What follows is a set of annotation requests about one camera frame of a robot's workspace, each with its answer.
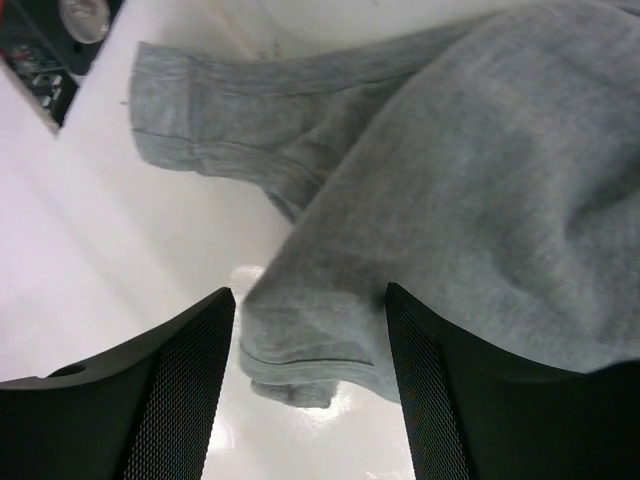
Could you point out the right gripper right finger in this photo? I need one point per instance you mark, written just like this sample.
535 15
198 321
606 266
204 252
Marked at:
475 411

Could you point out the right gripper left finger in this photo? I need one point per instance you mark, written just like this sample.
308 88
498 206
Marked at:
141 410

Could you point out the grey tank top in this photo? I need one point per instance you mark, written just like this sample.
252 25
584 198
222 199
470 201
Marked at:
490 167

